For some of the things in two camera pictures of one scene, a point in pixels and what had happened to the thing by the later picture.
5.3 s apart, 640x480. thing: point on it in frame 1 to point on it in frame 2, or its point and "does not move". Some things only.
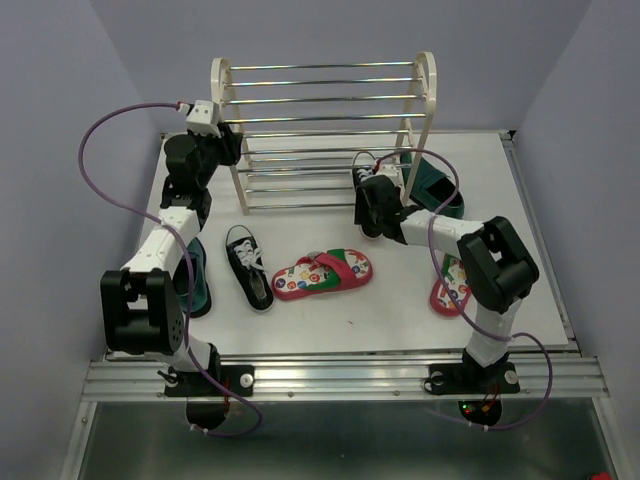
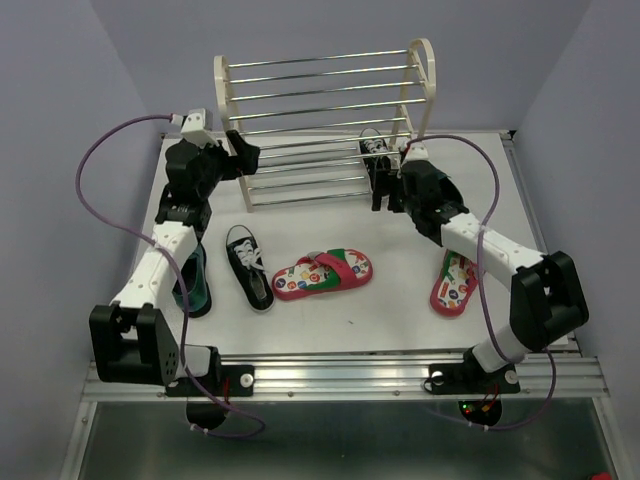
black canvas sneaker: [361, 173] to [375, 151]
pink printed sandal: [323, 273] does not move
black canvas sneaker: [249, 269] does not move
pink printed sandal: [457, 283] does not move
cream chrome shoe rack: [306, 128] does not move
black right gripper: [362, 213] to [381, 182]
